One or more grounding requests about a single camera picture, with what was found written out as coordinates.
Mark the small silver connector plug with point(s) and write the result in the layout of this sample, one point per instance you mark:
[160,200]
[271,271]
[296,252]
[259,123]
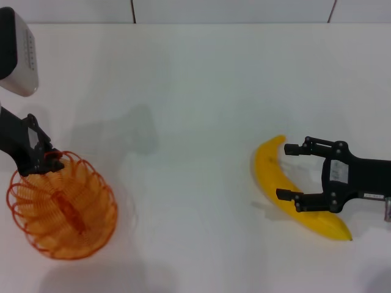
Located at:
[388,210]

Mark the yellow banana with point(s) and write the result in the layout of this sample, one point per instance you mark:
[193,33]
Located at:
[268,171]

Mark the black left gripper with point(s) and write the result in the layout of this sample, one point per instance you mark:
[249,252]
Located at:
[18,140]

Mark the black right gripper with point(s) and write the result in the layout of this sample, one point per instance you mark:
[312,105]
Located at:
[363,177]

